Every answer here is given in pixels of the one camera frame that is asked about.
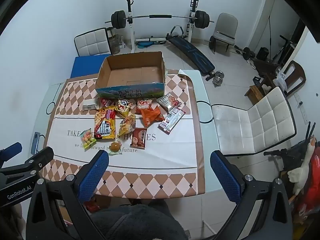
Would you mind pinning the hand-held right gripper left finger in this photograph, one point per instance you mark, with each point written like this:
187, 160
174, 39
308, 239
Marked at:
98, 170

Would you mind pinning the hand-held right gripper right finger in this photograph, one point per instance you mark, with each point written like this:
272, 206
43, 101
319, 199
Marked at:
225, 177

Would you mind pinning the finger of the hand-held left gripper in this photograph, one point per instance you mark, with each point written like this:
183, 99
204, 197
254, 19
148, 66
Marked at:
11, 148
37, 161

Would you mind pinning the brown snack packet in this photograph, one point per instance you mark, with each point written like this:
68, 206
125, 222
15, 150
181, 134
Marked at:
138, 138

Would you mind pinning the long red silver snack packet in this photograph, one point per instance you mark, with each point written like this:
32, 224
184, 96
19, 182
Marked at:
171, 120

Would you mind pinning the cardboard box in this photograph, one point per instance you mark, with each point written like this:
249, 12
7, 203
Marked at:
130, 73

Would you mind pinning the person's left forearm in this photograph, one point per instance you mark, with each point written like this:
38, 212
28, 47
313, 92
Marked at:
16, 220

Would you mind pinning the grey phone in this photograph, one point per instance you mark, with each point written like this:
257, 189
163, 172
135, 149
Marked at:
35, 142

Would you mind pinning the round brown pastry packet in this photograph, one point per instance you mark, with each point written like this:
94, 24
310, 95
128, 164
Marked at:
115, 147

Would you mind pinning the pastel candy packet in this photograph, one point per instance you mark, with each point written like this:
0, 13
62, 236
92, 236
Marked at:
87, 138

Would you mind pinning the large yellow red snack bag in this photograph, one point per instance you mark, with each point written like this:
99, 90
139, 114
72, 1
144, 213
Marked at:
105, 125

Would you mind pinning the checkered printed tablecloth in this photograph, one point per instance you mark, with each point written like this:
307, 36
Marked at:
155, 152

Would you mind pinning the person's dark clothing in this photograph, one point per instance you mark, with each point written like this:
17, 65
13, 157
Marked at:
137, 222

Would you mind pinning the large white padded chair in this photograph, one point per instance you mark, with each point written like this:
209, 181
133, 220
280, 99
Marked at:
262, 122

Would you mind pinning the small red snack packet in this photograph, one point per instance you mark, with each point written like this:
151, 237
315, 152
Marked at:
106, 102

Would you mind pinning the red cartoon face snack packet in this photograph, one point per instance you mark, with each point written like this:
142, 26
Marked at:
144, 103
125, 104

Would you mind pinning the orange snack packet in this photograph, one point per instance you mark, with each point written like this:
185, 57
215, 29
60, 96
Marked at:
150, 116

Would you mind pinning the white goose plush toy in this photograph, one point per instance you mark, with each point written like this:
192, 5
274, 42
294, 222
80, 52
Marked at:
303, 167

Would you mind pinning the small wooden stool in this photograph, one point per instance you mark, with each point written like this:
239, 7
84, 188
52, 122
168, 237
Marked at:
254, 93

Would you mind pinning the white oat cookie packet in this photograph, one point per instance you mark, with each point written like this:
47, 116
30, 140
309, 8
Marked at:
168, 101

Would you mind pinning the chrome dumbbell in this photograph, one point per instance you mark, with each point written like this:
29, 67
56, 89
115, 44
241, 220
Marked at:
218, 78

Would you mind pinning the blue mat board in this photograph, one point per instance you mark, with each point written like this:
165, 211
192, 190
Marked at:
85, 66

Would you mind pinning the white plastic bag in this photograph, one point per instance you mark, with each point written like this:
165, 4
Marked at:
281, 80

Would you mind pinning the brown wooden chair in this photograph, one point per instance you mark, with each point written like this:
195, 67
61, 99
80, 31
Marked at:
296, 73

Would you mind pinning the black dumbbell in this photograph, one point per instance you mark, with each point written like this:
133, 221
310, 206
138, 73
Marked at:
247, 53

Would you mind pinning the white padded chair back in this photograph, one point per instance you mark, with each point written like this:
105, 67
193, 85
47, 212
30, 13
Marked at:
92, 42

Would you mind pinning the black sit-up bench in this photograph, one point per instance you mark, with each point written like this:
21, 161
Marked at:
192, 53

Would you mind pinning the glass jar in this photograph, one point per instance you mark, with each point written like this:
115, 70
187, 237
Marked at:
114, 42

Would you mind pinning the black speaker box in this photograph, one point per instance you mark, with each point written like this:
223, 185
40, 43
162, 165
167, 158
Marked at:
263, 53

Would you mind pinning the black weight plate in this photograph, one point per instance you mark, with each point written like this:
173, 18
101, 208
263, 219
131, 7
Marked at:
211, 43

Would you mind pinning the white barbell rack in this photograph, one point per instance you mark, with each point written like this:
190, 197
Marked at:
130, 35

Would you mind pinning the grey chair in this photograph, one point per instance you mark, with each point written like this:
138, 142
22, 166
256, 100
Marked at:
226, 27

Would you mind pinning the barbell with black plates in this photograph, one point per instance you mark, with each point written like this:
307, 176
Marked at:
118, 19

